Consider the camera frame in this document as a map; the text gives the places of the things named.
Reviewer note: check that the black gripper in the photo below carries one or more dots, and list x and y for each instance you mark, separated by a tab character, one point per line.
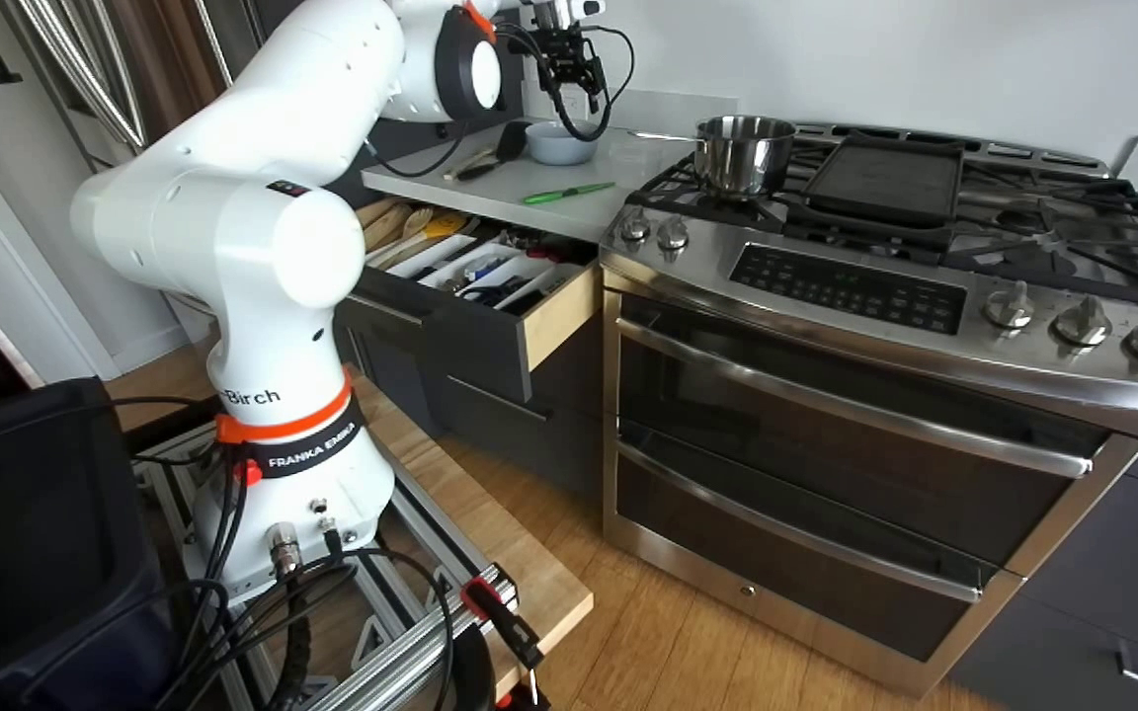
571	54

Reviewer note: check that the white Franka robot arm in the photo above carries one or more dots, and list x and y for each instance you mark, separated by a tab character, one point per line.
253	249

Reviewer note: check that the stainless steel pot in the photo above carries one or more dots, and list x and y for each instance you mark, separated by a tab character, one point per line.
740	161

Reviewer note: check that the wooden spoon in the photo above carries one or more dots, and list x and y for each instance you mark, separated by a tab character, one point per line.
394	227

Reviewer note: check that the open wooden utensil drawer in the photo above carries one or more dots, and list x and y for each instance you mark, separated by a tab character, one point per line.
490	321

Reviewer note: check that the black griddle pan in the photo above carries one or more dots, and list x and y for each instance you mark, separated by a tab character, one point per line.
886	178

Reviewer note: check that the dark cabinet below drawer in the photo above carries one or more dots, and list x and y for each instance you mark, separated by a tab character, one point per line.
515	428

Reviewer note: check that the stainless steel gas range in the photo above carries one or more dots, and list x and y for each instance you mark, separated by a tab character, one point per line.
859	437

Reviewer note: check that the wooden robot platform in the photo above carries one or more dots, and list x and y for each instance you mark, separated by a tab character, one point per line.
515	555

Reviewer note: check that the red and black clamp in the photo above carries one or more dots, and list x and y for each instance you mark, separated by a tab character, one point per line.
502	619

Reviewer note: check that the black plastic bin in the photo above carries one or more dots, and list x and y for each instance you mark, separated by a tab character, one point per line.
41	555

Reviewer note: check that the aluminium extrusion frame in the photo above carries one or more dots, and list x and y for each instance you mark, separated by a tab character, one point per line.
394	647

